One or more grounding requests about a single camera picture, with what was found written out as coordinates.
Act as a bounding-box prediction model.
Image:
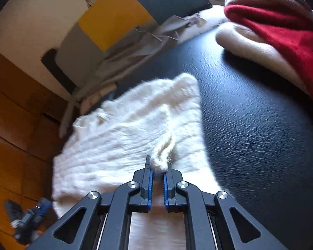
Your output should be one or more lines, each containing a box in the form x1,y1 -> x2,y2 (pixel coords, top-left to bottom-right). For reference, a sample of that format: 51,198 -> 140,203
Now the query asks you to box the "grey khaki garment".
55,14 -> 207,137

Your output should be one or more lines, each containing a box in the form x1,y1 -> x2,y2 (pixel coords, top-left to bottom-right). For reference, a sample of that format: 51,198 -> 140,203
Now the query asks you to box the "white knitted sweater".
52,73 -> 220,216

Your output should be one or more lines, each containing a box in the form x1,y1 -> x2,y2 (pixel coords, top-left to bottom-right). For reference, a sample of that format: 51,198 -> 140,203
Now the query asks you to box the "red garment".
224,5 -> 313,96

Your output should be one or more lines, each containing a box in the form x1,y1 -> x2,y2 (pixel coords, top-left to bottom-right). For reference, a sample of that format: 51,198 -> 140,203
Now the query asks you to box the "pink beige knit garment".
216,0 -> 313,98

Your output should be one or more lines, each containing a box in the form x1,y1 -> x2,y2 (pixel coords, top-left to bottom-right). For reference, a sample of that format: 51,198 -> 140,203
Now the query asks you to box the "blue black power drill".
4,197 -> 52,245

